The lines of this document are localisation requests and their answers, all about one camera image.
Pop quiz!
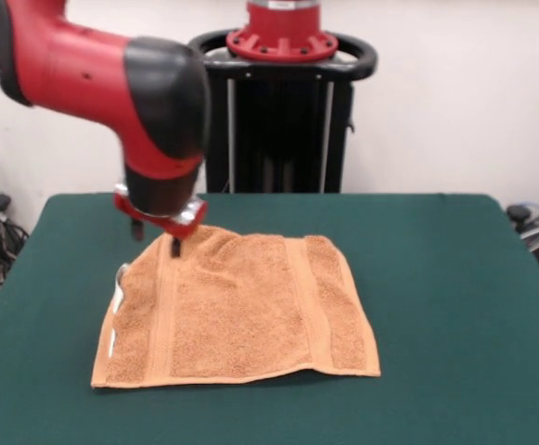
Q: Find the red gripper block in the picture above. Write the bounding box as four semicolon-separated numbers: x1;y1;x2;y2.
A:
112;183;210;259

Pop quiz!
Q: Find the tan terry towel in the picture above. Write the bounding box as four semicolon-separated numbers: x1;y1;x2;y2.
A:
90;224;383;389

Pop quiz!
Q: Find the dark green table cloth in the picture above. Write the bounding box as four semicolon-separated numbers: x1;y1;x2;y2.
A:
0;193;539;445

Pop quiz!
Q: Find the small black power adapter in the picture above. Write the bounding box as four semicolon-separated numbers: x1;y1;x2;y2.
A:
506;204;533;223

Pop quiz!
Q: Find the white round object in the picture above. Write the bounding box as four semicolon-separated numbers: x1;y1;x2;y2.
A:
519;221;539;254

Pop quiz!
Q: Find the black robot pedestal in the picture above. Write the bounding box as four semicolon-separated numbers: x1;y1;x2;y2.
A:
187;28;379;195

